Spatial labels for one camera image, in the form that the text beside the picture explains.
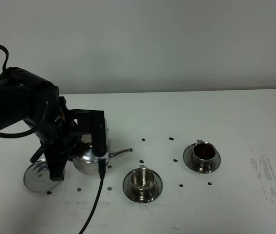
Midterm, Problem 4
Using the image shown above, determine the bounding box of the near stainless steel teacup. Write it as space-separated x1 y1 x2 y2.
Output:
130 165 155 192

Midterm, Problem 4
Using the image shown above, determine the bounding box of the steel teapot tray saucer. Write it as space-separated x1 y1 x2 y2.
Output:
23 159 63 193

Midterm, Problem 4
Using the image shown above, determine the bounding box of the stainless steel teapot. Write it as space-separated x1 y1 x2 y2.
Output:
72 135 133 176

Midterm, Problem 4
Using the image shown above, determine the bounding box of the far stainless steel teacup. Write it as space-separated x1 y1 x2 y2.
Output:
192 140 217 166

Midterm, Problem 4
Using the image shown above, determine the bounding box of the far stainless steel saucer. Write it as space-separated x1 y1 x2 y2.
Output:
183 143 221 174

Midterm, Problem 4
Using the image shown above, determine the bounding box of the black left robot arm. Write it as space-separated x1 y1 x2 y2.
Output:
0 68 78 181

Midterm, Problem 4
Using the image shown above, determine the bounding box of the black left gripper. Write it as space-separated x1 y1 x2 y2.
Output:
28 96 79 181

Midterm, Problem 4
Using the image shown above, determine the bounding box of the stainless steel teacup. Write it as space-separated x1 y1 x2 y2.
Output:
130 165 155 192
192 140 217 166

